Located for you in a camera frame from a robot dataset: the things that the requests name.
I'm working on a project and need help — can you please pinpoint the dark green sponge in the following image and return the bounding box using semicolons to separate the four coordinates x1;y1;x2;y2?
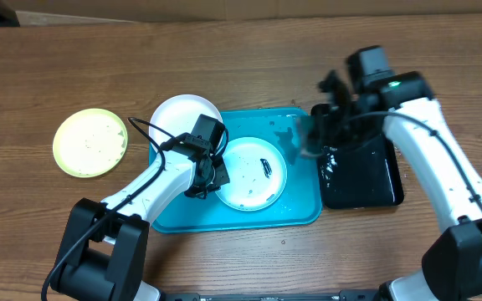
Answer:
295;115;326;158

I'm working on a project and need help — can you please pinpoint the white plate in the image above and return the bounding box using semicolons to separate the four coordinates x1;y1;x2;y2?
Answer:
150;94;223;136

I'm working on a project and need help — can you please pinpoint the yellow green plate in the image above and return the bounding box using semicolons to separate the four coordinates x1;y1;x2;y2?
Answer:
52;108;128;178

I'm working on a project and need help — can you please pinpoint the teal plastic tray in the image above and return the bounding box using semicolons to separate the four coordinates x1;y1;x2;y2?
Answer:
152;107;322;233

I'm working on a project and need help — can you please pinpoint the black plastic tray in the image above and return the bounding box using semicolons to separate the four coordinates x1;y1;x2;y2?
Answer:
315;117;404;210

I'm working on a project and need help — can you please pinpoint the light blue plate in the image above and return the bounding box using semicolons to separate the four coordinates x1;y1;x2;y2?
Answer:
217;137;287;212

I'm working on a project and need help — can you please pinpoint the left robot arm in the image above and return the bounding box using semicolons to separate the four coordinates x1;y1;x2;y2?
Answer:
40;115;229;301

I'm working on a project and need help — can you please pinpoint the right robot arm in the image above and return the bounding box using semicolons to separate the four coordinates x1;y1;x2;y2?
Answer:
302;46;482;300

